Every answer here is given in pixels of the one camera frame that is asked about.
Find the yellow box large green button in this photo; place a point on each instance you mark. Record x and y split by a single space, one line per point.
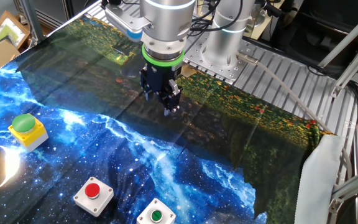
30 137

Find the white box green button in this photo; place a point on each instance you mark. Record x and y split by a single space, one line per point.
155 215

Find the starry night landscape cloth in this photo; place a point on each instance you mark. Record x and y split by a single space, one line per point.
166 161

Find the grey aluminium frame post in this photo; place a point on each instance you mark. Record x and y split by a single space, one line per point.
31 21
353 183

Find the perforated silver base plate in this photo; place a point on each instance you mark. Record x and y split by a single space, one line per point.
197 56

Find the brown tape patch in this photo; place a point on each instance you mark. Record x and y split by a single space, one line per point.
189 71

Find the black equipment case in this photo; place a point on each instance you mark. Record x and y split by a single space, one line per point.
306 31

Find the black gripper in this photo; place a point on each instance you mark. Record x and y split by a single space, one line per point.
160 76

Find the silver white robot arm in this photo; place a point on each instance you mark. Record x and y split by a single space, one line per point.
166 21

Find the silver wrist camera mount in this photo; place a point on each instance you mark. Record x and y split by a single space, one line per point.
123 20

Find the grey aluminium frame bar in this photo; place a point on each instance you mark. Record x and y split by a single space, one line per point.
356 67
350 35

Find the white box red mushroom button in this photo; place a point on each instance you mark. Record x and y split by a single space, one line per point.
101 199

